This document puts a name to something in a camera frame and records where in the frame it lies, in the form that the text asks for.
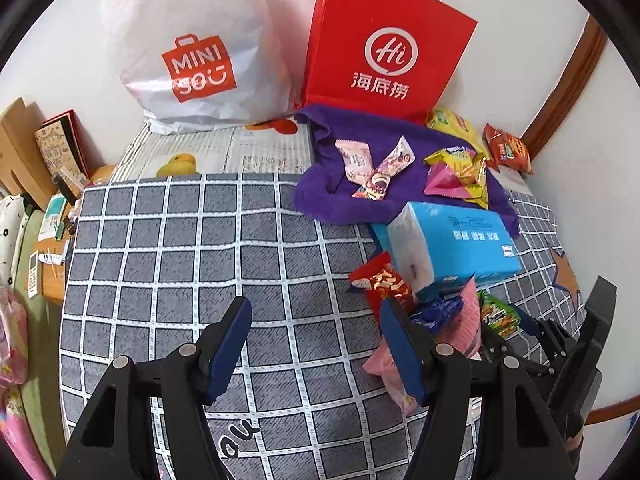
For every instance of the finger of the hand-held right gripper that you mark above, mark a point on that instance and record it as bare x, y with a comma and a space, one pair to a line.
600, 320
547, 345

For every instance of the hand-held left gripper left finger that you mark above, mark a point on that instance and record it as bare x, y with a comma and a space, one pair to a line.
227, 355

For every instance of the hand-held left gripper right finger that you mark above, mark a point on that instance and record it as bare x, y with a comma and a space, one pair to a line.
400, 355

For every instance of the dark blue snack packet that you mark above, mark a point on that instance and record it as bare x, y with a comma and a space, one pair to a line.
435, 315

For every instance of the green snack packet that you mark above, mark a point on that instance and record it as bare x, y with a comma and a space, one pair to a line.
497, 315

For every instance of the large pink snack packet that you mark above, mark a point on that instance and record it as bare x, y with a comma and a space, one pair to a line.
462, 320

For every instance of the small red snack packet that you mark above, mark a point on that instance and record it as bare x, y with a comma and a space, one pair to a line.
385, 282

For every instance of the purple cloth bag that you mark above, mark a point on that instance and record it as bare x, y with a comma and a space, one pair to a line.
325, 195

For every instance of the yellow pink snack packet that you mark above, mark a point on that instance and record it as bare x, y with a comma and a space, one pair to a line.
475, 182

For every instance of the pink candy wrapper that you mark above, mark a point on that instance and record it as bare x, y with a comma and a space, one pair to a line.
387, 170
355, 160

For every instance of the yellow snack packet blue logo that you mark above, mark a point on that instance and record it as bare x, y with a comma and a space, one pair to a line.
445, 160

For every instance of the grey checked blanket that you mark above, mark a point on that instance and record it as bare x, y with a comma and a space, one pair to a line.
175, 270

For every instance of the blue tissue pack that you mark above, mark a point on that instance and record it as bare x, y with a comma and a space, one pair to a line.
460, 245

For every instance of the red chips bag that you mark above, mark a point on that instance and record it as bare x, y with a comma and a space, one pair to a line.
510, 152

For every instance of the wooden bedside table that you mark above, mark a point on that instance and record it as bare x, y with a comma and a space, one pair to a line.
50, 280

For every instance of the green bedding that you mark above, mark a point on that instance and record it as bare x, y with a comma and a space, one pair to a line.
37, 405

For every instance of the white printed bedsheet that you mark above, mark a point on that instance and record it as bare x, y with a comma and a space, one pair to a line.
230, 150

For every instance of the white remote control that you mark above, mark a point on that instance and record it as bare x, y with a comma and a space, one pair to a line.
34, 275

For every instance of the pink printed cloth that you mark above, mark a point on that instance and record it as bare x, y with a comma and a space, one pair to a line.
12, 340

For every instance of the teal box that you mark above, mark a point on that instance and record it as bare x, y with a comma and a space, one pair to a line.
54, 217

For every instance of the yellow chips bag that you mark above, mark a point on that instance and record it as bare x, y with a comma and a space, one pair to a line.
452, 125

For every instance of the white floral cloth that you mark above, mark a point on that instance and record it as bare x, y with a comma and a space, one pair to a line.
10, 240

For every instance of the red paper bag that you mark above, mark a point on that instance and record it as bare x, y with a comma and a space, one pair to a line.
390, 50

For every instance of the white plastic bag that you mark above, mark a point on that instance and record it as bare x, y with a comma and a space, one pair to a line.
200, 45

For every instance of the wooden door frame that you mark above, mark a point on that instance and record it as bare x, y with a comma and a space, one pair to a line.
565, 95

